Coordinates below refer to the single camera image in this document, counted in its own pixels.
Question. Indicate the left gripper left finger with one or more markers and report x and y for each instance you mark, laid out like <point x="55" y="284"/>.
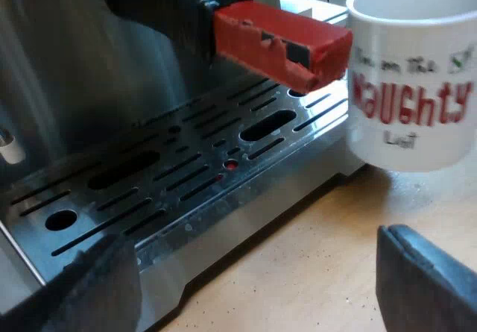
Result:
<point x="93" y="291"/>

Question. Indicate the white mug with red and black print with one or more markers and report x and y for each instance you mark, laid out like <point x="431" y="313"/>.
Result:
<point x="410" y="86"/>

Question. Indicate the steel espresso machine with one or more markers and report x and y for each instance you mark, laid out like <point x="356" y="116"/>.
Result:
<point x="156" y="141"/>

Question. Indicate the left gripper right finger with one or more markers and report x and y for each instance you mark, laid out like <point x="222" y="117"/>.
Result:
<point x="421" y="283"/>

